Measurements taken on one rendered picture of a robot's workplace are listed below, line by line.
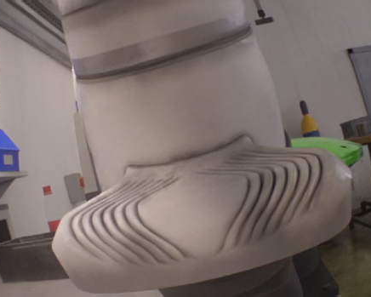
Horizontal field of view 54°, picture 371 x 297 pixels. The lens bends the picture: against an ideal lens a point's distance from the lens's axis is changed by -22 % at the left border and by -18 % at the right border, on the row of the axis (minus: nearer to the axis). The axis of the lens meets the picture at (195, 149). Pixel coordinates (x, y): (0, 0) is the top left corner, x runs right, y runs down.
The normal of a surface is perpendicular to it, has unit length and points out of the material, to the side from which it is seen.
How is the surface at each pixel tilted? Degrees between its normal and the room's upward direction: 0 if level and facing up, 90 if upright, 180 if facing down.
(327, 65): 90
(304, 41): 90
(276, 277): 124
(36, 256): 93
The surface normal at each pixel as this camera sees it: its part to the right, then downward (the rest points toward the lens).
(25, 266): -0.05, 0.03
